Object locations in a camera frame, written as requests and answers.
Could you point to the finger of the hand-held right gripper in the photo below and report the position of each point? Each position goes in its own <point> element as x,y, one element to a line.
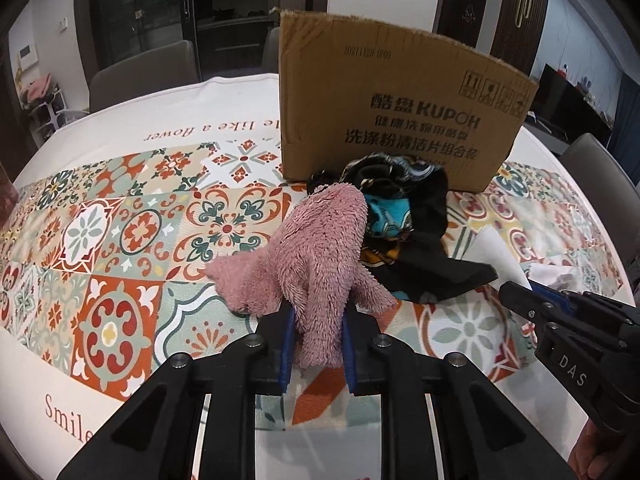
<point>555,296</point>
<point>520,300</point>

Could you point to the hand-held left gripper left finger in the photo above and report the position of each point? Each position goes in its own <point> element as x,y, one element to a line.
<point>287,355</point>

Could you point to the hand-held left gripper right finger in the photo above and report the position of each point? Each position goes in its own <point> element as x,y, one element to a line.
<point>350,360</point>

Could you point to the pink fluffy cloth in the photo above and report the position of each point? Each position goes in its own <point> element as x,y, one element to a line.
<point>315,260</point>

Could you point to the brown cardboard box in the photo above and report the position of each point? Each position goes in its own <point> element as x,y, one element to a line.
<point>400,110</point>

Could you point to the person's right hand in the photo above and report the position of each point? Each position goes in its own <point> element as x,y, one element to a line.
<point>597,452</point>

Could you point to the white patterned cloth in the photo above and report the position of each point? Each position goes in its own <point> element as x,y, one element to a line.
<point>550,276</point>

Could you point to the black cloth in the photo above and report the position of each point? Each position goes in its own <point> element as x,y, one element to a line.
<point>440,255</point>

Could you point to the grey dining chair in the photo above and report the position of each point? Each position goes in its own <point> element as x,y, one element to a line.
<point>600,170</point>
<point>145,75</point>
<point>272,50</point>

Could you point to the black television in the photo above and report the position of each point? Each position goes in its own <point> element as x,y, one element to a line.
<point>575,105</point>

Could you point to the white tile-patterned tablecloth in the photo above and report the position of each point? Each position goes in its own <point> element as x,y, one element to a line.
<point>125,240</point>

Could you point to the dark wooden door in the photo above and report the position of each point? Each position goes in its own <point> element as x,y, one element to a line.
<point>470,5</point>

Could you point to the white shoe rack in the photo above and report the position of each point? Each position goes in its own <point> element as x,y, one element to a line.
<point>42,105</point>

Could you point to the dark sliding glass door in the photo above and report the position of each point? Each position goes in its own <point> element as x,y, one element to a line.
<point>150,5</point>

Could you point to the white wall intercom panel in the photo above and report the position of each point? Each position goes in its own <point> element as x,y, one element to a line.
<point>27,56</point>

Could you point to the white light switch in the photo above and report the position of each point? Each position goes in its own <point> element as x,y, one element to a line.
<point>62,24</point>

